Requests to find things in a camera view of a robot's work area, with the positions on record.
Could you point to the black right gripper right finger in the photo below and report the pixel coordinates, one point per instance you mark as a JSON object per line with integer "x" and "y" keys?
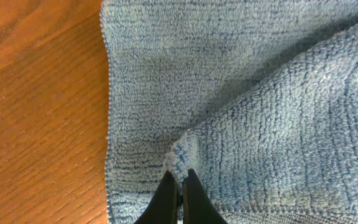
{"x": 197, "y": 207}

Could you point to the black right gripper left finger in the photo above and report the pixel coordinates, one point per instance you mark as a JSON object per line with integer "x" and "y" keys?
{"x": 162, "y": 208}

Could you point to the blue microfibre cloth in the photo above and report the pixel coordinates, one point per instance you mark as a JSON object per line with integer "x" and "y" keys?
{"x": 259, "y": 97}

